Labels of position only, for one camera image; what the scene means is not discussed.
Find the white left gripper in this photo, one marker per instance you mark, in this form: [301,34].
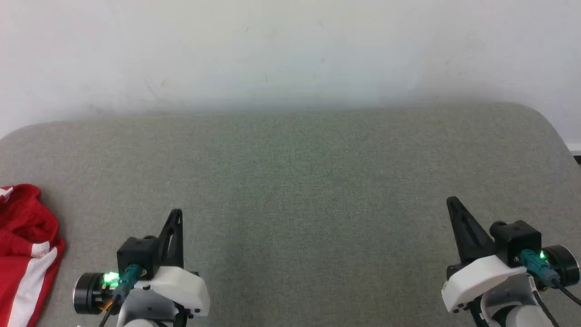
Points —
[181,286]

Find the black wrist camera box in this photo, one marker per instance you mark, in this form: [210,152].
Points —
[517,238]
[138,254]

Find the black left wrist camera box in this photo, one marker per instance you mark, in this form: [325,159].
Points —
[138,254]

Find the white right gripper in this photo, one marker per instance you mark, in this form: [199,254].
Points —
[476,277]

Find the grey-green fabric sofa seat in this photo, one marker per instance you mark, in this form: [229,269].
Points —
[299,204]

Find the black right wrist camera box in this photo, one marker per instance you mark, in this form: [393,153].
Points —
[517,238]

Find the red and white garment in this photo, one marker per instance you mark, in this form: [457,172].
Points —
[22,245]

